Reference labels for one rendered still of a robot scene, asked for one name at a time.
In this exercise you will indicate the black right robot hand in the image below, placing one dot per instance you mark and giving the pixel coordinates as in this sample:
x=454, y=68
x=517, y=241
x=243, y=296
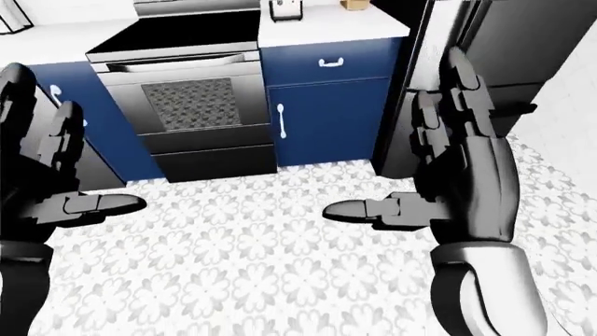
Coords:
x=480, y=175

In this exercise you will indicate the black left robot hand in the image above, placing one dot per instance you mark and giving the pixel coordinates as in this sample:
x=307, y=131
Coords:
x=28, y=168

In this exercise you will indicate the blue cabinet beside dishwasher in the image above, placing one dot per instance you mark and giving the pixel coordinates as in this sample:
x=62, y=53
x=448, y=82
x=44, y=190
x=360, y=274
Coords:
x=107, y=122

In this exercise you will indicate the blue base cabinet with drawer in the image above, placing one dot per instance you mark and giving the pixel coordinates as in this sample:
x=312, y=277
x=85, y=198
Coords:
x=329, y=101

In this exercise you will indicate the stainless steel refrigerator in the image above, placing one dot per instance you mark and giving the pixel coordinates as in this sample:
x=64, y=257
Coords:
x=471, y=70

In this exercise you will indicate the stainless steel oven range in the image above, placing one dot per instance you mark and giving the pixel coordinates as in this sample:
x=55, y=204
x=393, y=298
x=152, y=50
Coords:
x=186, y=94

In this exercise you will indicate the tan wooden box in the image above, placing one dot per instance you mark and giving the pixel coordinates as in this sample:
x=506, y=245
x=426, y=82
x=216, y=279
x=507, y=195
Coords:
x=354, y=4

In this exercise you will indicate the white countertop slab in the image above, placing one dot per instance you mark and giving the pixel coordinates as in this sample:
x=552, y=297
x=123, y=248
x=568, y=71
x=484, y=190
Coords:
x=329, y=22

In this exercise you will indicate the silver toaster with black base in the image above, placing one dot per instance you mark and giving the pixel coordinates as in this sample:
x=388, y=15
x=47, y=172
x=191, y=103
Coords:
x=285, y=10

